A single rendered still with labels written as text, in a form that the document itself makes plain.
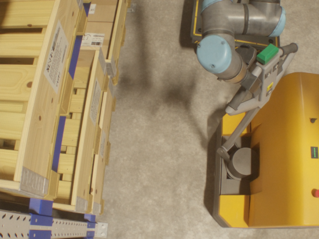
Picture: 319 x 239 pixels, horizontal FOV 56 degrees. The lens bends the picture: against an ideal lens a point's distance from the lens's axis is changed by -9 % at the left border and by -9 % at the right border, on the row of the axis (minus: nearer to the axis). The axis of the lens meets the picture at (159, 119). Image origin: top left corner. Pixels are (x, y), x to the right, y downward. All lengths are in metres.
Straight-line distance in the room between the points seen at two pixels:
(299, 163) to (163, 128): 1.18
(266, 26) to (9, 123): 0.89
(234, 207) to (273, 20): 1.36
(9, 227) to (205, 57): 0.74
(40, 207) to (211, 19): 0.87
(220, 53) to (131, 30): 2.08
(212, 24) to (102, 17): 1.56
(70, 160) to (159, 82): 1.19
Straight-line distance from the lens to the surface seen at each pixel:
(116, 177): 2.37
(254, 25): 0.90
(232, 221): 2.02
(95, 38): 2.26
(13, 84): 1.23
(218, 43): 0.82
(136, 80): 2.60
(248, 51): 0.98
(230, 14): 0.88
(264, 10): 0.91
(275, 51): 1.13
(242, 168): 1.98
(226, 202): 2.04
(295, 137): 1.66
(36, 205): 1.23
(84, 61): 1.77
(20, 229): 1.09
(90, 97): 1.52
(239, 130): 1.66
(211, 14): 0.88
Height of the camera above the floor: 2.32
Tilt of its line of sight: 71 degrees down
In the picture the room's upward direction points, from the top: 1 degrees counter-clockwise
